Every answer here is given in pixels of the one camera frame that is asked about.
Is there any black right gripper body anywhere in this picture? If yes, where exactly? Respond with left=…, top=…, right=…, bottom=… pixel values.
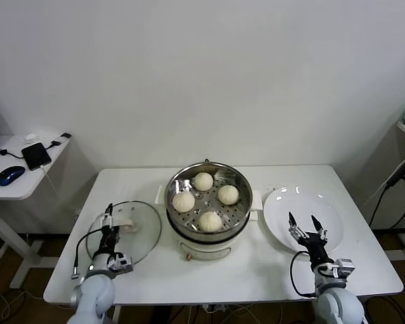
left=298, top=232, right=335, bottom=266

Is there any black smartphone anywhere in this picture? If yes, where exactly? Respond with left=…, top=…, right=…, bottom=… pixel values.
left=21, top=142, right=53, bottom=172

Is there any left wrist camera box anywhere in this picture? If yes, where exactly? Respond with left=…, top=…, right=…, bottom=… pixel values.
left=107, top=254, right=135, bottom=273

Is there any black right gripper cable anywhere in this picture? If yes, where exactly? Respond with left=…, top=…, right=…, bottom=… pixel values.
left=289, top=250, right=318, bottom=298

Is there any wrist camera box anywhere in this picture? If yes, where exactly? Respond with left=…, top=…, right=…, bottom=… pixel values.
left=330, top=258, right=355, bottom=277
left=107, top=254, right=135, bottom=273

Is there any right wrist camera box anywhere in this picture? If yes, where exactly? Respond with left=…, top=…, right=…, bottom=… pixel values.
left=330, top=258, right=355, bottom=277

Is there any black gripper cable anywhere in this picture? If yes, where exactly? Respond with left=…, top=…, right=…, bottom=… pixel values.
left=72, top=226, right=105, bottom=279
left=289, top=250, right=318, bottom=298

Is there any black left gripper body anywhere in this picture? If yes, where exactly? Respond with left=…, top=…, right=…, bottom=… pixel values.
left=99, top=225, right=121, bottom=254

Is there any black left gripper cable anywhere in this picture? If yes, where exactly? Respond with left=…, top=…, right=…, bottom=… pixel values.
left=72, top=226, right=105, bottom=279

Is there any perforated stainless steel steamer pot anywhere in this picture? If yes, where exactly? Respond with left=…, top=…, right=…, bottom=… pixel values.
left=154, top=163, right=263, bottom=242

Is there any white electric cooker base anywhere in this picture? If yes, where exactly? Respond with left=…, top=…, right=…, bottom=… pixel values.
left=154, top=184, right=263, bottom=263

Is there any black power adapter cable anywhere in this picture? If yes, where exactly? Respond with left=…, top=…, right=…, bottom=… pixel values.
left=367, top=161, right=405, bottom=230

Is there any white steamed baozi bun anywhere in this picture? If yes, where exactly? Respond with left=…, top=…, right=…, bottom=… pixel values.
left=217, top=184, right=240, bottom=206
left=171, top=191, right=196, bottom=213
left=198, top=211, right=223, bottom=233
left=192, top=171, right=214, bottom=192

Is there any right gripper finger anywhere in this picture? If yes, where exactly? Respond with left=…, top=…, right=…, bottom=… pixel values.
left=288, top=211, right=306, bottom=241
left=310, top=214, right=328, bottom=242

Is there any white charging cable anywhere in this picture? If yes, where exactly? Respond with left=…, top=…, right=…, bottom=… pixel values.
left=38, top=165, right=60, bottom=200

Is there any black laptop cable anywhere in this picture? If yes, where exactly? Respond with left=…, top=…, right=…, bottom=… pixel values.
left=0, top=148, right=25, bottom=160

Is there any white round plate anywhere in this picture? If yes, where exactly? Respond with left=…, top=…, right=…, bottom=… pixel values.
left=262, top=185, right=345, bottom=256

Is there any white side table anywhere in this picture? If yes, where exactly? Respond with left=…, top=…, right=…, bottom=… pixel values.
left=0, top=134, right=72, bottom=291

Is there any black table foot bar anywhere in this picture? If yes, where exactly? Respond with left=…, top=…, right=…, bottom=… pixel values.
left=371, top=227, right=405, bottom=236

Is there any blue computer mouse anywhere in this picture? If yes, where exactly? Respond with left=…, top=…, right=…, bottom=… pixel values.
left=0, top=165, right=26, bottom=187

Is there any glass lid with white handle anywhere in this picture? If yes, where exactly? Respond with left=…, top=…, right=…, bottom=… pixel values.
left=85, top=200, right=163, bottom=270

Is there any white power strip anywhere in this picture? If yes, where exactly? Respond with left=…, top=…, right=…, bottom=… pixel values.
left=202, top=303, right=230, bottom=313

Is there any black usb adapter cable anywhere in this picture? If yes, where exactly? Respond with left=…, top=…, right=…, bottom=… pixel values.
left=45, top=132, right=72, bottom=149

